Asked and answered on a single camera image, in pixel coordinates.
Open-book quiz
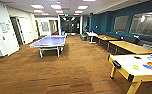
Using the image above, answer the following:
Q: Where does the framed interior window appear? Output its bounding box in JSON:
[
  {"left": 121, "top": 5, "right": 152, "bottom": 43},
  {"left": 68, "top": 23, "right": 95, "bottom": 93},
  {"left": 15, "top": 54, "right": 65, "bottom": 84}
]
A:
[
  {"left": 113, "top": 15, "right": 130, "bottom": 34},
  {"left": 129, "top": 11, "right": 152, "bottom": 37}
]

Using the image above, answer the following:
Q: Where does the blue ping pong table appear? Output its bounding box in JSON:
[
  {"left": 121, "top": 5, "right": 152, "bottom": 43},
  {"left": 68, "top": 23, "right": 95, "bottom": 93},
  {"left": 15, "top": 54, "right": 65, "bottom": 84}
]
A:
[{"left": 28, "top": 34, "right": 68, "bottom": 59}]

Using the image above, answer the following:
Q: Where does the grey door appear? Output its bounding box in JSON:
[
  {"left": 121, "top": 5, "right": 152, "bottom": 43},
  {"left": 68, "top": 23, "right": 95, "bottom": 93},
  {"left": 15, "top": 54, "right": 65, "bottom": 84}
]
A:
[{"left": 10, "top": 16, "right": 27, "bottom": 46}]

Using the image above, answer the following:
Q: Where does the dark grey sofa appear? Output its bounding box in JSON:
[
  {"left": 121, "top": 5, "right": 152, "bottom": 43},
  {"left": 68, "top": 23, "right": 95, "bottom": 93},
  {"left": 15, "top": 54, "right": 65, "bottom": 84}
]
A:
[{"left": 135, "top": 34, "right": 152, "bottom": 52}]

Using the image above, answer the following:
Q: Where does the dark grey bin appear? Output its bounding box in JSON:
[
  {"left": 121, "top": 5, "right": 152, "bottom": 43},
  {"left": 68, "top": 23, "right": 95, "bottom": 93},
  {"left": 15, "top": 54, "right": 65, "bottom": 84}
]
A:
[{"left": 79, "top": 33, "right": 88, "bottom": 42}]

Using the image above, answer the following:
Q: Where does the long dark grey bench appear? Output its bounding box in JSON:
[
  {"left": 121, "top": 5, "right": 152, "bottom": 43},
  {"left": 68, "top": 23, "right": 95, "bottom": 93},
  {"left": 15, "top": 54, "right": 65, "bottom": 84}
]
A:
[{"left": 96, "top": 31, "right": 137, "bottom": 43}]

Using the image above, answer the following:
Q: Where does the green bowl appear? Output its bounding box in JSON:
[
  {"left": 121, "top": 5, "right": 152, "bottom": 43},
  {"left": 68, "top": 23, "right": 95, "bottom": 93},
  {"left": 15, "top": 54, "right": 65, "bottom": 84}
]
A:
[{"left": 132, "top": 64, "right": 141, "bottom": 71}]

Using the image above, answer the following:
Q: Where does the yellow wooden table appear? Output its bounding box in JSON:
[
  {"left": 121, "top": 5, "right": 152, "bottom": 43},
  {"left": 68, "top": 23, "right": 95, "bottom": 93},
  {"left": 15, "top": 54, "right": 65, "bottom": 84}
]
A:
[
  {"left": 108, "top": 40, "right": 152, "bottom": 56},
  {"left": 96, "top": 34, "right": 118, "bottom": 51}
]

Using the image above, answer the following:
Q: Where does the air hockey table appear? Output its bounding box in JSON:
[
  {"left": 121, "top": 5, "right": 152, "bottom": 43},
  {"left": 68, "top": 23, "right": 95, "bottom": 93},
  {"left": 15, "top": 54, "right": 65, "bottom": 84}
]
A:
[{"left": 107, "top": 53, "right": 152, "bottom": 94}]

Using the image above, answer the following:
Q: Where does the rectangular ceiling light panel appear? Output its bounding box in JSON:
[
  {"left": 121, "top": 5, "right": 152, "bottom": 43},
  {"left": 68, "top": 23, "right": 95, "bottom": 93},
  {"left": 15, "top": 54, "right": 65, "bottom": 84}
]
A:
[
  {"left": 33, "top": 9, "right": 45, "bottom": 14},
  {"left": 50, "top": 4, "right": 63, "bottom": 10},
  {"left": 74, "top": 10, "right": 84, "bottom": 14},
  {"left": 30, "top": 4, "right": 46, "bottom": 10},
  {"left": 76, "top": 5, "right": 90, "bottom": 10}
]

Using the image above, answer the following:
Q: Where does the small white table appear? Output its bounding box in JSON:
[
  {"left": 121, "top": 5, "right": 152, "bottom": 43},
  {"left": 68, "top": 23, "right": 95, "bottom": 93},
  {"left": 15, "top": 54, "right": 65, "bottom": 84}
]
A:
[{"left": 86, "top": 31, "right": 99, "bottom": 45}]

